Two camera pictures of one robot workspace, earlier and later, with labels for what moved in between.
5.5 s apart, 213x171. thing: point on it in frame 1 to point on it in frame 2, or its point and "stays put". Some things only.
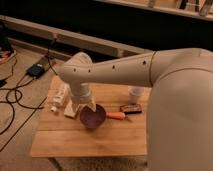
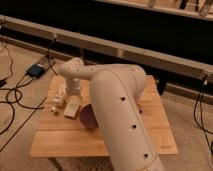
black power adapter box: x=35 y=70 stays put
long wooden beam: x=71 y=39 stays put
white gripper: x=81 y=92 to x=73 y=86
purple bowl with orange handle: x=93 y=119 stays put
